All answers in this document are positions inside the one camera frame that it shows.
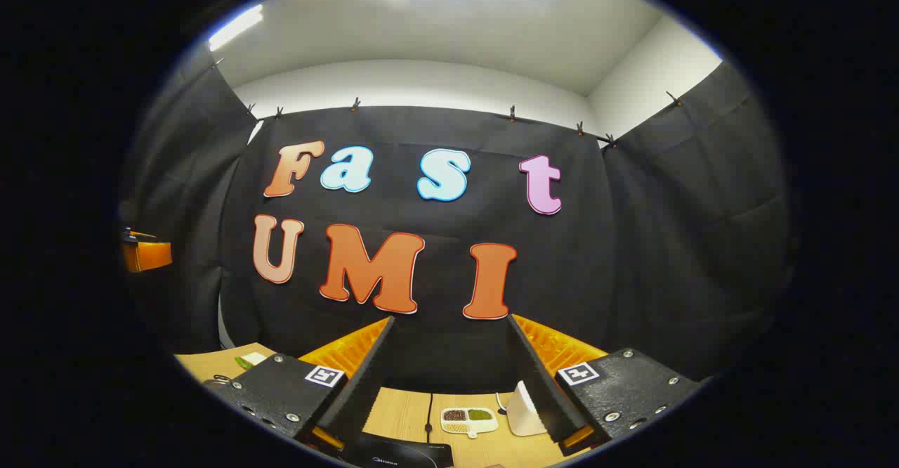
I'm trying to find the white toaster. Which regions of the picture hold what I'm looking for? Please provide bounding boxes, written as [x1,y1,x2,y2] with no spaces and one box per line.
[506,380,549,437]

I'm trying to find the black induction cooktop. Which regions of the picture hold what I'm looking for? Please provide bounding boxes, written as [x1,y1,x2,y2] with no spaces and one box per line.
[343,431,455,468]

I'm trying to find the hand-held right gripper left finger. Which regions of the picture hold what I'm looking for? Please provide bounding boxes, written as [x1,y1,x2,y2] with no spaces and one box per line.
[209,316,396,455]

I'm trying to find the white tray of mixed beans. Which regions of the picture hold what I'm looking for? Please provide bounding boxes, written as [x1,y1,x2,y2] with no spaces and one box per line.
[440,406,499,439]

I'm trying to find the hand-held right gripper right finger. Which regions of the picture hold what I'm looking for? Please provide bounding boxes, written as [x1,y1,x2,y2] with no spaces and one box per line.
[506,313,704,457]

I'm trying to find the row of black backdrop clips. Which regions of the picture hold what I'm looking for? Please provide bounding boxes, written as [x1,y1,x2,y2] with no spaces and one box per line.
[211,57,683,151]

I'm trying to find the ceiling light panel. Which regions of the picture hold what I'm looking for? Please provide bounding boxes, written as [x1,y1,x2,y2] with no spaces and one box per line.
[207,4,264,53]

